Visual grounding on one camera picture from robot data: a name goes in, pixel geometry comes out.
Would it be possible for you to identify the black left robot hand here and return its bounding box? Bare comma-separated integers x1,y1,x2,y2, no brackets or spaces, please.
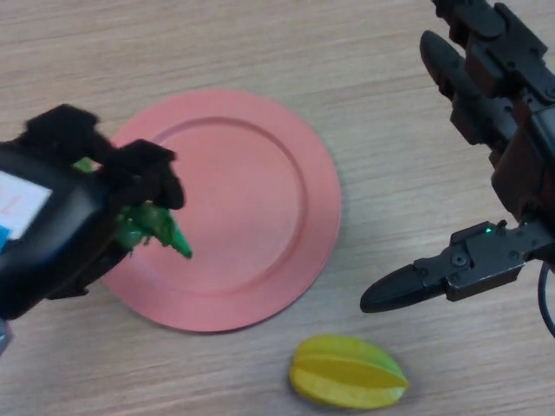
0,103,186,322

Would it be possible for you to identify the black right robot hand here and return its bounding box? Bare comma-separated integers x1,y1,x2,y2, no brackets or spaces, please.
359,0,555,314

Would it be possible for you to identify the green grape bunch with leaf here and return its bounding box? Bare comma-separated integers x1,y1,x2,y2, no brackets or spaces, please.
72,158,193,261

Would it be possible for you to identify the pink round plate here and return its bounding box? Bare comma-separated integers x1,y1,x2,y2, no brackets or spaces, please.
99,88,343,334

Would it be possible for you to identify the yellow starfruit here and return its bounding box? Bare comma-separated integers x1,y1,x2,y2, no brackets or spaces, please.
289,333,410,411

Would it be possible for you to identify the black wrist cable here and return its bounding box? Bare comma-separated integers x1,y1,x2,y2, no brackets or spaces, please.
537,262,555,339

